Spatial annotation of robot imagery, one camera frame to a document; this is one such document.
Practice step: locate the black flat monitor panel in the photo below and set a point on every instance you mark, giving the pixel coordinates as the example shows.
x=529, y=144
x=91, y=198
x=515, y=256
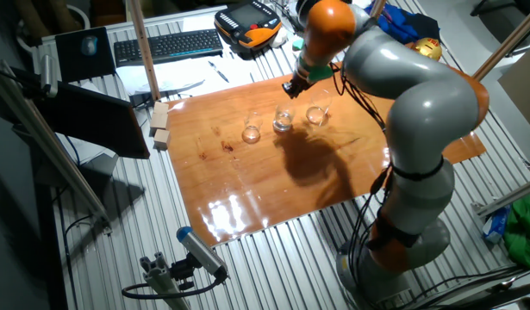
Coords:
x=96, y=120

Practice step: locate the dark pen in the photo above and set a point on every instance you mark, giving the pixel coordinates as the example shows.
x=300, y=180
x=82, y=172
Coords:
x=218, y=72

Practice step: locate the white rounded object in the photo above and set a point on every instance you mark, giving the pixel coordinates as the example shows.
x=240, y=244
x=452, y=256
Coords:
x=278, y=38

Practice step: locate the thick wooden pole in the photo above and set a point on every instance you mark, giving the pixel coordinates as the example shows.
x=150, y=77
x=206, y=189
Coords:
x=510, y=41

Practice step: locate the black mouse pad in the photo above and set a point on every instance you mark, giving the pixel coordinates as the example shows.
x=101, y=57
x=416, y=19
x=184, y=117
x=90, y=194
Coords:
x=75, y=64

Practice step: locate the light wooden block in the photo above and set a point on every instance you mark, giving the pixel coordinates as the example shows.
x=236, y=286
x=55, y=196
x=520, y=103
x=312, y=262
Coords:
x=162, y=138
x=159, y=121
x=161, y=107

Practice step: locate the large glass beaker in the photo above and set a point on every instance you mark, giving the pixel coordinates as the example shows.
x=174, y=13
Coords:
x=318, y=114

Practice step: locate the large white paper sheet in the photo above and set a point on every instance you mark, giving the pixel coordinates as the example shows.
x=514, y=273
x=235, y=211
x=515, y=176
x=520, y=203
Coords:
x=178, y=75

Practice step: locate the orange black teach pendant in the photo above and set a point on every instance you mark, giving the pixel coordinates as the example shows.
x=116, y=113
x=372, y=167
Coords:
x=247, y=21

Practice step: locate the silver camera with blue cap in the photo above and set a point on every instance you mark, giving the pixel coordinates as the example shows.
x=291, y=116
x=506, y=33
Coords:
x=200, y=249

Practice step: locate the long aluminium frame bar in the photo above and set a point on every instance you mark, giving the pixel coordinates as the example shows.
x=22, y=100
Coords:
x=45, y=138

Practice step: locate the small empty glass beaker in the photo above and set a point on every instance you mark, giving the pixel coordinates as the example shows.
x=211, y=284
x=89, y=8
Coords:
x=251, y=129

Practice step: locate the black computer keyboard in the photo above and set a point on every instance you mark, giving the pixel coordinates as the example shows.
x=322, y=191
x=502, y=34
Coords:
x=170, y=46

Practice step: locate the small teal block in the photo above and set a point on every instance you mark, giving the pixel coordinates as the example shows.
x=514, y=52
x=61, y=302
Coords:
x=298, y=44

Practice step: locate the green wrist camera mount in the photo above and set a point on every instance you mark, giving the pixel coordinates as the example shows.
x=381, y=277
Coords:
x=320, y=72

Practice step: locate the green cloth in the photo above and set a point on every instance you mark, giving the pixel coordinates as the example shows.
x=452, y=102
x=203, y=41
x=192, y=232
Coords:
x=525, y=232

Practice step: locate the blue tissue packet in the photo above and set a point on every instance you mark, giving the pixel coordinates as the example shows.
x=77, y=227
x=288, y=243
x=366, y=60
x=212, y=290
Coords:
x=497, y=224

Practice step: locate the small white paper sheet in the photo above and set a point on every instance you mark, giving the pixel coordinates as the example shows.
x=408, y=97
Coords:
x=195, y=23

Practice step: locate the slim wooden pole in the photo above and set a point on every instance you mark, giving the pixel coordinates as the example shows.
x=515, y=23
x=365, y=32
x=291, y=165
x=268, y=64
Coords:
x=145, y=51

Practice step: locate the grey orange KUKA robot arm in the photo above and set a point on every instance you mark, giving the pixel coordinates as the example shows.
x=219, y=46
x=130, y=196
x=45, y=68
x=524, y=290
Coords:
x=419, y=107

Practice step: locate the grey computer mouse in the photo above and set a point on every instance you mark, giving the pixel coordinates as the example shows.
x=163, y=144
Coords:
x=89, y=45

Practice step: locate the aluminium profile post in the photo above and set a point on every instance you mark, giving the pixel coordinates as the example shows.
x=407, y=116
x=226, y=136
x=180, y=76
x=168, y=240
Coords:
x=161, y=280

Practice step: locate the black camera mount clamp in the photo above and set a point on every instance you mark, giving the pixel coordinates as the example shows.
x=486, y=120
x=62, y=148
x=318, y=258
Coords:
x=182, y=271

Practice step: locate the short aluminium frame bar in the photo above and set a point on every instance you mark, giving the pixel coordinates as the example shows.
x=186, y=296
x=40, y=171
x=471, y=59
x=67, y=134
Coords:
x=510, y=198

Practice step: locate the medium glass beaker with water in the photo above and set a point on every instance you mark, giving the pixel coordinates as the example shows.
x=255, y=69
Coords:
x=283, y=121

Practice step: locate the glossy wooden board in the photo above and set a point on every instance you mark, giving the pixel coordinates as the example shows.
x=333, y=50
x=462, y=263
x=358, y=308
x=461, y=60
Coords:
x=256, y=181

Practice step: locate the brown cardboard sheet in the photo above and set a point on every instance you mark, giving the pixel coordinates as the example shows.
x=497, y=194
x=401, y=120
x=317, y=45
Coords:
x=523, y=86

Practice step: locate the white round bin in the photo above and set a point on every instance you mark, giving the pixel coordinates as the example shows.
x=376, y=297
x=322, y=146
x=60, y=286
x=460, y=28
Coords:
x=81, y=15

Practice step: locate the blue cloth bag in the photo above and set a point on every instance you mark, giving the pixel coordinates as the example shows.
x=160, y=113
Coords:
x=402, y=23

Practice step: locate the clear glass stirring rod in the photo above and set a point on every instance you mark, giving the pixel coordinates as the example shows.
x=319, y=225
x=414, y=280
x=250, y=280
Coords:
x=289, y=107

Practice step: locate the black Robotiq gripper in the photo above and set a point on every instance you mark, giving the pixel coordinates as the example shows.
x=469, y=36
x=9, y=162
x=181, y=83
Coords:
x=297, y=84

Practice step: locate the black filament spool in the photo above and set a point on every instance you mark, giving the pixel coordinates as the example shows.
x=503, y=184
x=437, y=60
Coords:
x=302, y=8

